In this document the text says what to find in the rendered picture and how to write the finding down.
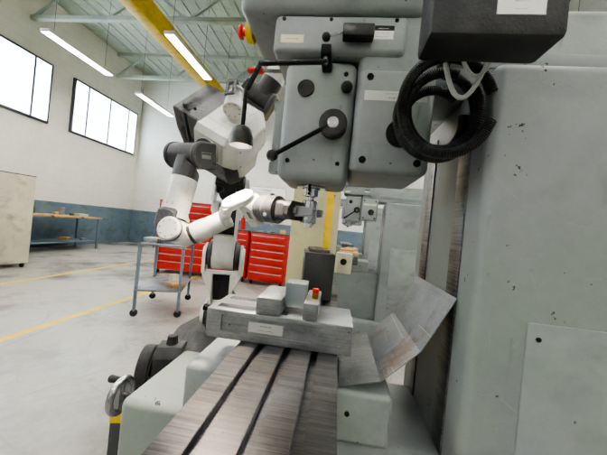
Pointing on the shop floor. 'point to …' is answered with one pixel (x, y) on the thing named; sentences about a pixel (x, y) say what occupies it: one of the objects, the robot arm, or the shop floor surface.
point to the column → (519, 272)
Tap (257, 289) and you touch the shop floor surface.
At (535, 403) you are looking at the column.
